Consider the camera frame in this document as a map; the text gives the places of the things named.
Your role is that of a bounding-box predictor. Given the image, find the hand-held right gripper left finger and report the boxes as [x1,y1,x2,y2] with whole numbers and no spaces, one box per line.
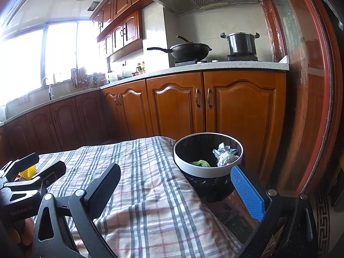
[32,163,122,258]

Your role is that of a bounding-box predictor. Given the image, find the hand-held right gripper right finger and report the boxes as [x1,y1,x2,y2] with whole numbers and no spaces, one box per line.
[230,165,319,258]

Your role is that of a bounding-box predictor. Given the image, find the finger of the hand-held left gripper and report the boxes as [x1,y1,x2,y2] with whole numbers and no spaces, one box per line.
[0,153,40,181]
[5,161,67,194]

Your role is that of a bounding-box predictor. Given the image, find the yellow foam net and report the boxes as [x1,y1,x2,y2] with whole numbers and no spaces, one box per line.
[20,165,37,180]

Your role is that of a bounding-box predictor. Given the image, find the white tissue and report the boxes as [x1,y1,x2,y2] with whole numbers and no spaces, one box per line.
[216,150,239,167]

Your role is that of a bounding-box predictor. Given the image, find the white round trash bin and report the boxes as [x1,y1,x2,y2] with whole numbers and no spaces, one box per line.
[173,133,244,203]

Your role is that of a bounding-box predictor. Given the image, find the person's left hand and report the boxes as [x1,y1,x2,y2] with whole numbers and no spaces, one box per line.
[5,218,35,248]

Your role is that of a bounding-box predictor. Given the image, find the plaid cloth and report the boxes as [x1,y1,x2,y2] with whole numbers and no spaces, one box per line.
[35,136,242,258]

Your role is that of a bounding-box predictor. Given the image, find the steel kitchen faucet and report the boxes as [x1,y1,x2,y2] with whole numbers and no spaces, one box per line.
[41,77,54,101]

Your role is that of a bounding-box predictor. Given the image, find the patterned floor rug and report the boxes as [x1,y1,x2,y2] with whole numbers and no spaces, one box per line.
[314,191,334,250]

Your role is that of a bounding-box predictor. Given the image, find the row of wooden base cabinets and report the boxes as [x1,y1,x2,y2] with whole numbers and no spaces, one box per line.
[0,71,287,178]

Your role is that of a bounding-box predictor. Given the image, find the knife block with knives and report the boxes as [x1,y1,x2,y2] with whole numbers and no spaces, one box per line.
[70,67,89,89]

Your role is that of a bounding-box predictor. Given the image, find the kitchen window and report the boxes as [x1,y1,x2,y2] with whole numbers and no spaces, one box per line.
[0,19,100,105]

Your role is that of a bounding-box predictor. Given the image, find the red framed glass sliding door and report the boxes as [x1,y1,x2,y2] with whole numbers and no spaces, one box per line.
[255,0,344,202]

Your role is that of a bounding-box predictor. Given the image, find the cluster of condiment bottles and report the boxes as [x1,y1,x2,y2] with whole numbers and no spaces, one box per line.
[132,61,147,76]

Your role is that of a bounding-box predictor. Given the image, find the black gas stove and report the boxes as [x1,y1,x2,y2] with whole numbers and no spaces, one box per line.
[175,54,258,67]

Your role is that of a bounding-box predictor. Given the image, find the steel cooking pot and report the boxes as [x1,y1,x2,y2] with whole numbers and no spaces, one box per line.
[220,32,260,55]

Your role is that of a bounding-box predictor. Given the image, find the black wok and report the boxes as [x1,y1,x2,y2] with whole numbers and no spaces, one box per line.
[147,35,213,62]

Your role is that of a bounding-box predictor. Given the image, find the wooden upper cabinets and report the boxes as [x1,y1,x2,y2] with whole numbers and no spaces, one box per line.
[90,0,162,60]

